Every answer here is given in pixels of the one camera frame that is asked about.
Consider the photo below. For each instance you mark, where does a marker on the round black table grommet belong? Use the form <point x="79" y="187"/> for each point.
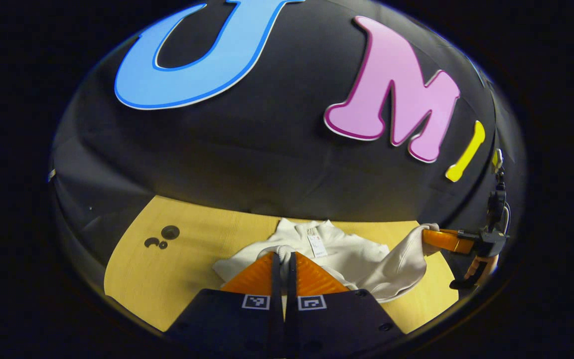
<point x="170" y="232"/>

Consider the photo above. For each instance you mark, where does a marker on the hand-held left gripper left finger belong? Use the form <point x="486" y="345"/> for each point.
<point x="275" y="281"/>

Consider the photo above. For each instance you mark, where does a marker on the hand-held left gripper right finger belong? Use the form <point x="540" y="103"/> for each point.
<point x="292" y="281"/>

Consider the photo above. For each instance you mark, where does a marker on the cream white garment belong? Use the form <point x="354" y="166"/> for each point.
<point x="352" y="254"/>

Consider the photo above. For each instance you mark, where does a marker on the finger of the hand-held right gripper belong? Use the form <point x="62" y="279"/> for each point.
<point x="446" y="241"/>

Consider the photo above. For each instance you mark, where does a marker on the black backdrop cloth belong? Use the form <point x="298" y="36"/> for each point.
<point x="267" y="164"/>

